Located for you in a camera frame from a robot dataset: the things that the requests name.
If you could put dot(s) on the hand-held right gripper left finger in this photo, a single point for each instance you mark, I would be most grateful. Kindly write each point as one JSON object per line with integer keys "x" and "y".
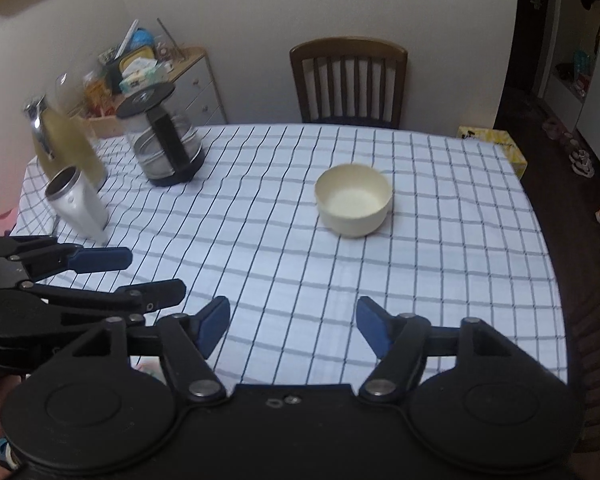
{"x": 212, "y": 325}

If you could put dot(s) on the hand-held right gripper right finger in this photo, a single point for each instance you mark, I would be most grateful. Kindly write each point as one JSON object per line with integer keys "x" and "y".
{"x": 372, "y": 325}

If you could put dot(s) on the white cup with steel inside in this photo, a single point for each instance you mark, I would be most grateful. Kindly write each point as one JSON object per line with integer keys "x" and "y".
{"x": 85, "y": 210}

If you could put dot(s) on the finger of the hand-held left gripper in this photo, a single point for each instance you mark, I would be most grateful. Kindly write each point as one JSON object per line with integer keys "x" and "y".
{"x": 102, "y": 259}
{"x": 155, "y": 295}

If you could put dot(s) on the white black-checked tablecloth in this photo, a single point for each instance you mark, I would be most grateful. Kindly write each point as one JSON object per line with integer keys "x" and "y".
{"x": 280, "y": 260}

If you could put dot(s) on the tissue pack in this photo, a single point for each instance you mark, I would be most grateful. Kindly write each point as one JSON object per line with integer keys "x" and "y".
{"x": 145, "y": 77}

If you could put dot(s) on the small white shoe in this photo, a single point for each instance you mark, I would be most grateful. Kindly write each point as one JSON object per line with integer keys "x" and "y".
{"x": 582, "y": 162}

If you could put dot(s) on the cream bowl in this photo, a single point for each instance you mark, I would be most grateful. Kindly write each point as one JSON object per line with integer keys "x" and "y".
{"x": 352, "y": 210}

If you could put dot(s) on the glass kettle with black base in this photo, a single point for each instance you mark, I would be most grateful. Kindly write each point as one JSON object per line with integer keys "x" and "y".
{"x": 160, "y": 160}

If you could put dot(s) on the wooden drawer cabinet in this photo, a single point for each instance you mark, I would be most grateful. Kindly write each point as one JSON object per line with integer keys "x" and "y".
{"x": 200, "y": 95}

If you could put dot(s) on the wooden chair back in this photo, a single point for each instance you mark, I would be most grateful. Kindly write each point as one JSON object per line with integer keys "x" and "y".
{"x": 347, "y": 47}

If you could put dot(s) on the yellow tissue box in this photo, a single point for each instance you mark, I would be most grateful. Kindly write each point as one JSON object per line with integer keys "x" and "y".
{"x": 500, "y": 145}

